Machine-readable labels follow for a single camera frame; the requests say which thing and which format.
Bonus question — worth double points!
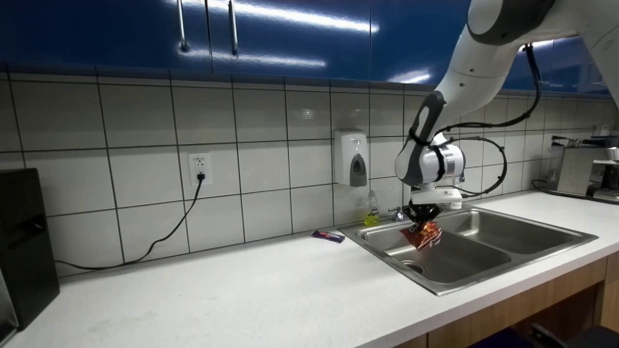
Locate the chrome cabinet handle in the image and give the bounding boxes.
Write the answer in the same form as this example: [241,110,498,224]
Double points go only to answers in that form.
[228,0,239,56]
[175,0,189,52]

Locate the silver appliance on counter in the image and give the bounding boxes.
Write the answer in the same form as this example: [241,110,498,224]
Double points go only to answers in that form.
[551,135,619,203]

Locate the white wall outlet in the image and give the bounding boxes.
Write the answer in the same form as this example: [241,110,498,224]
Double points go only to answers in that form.
[189,153,210,184]

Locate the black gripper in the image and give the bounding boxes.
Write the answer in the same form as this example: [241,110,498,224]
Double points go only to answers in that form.
[406,203,440,224]

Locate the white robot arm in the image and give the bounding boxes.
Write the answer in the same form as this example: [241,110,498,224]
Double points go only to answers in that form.
[394,0,619,222]

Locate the stainless steel double sink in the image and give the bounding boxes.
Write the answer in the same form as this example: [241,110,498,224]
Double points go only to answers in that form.
[346,209,593,296]

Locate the black coffee machine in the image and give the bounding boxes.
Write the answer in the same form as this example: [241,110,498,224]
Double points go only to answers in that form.
[0,168,59,340]

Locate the right chrome cabinet handle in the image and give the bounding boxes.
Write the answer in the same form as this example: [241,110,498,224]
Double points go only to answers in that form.
[228,0,239,56]

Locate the blue upper cabinets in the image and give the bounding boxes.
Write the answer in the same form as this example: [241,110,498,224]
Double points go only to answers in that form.
[0,0,611,95]

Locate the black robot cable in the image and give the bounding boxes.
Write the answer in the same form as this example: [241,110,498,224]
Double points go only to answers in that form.
[407,42,543,199]

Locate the white wall soap dispenser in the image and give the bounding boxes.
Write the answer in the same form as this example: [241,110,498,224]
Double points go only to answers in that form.
[334,131,369,187]

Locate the black power cable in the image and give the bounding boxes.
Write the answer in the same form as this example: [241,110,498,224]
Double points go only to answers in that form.
[52,170,206,273]

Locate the chrome gooseneck faucet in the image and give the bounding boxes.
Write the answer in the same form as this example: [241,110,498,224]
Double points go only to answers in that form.
[386,197,407,222]

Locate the orange snack packet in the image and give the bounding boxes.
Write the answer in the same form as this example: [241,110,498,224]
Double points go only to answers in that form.
[400,220,442,251]

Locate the small purple candy wrapper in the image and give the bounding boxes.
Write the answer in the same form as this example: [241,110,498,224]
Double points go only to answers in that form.
[311,230,344,244]

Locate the wooden lower cabinets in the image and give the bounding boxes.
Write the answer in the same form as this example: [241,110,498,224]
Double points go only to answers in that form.
[396,253,619,348]

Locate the left chrome cabinet handle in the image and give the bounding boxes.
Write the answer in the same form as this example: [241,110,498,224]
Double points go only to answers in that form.
[175,0,189,52]

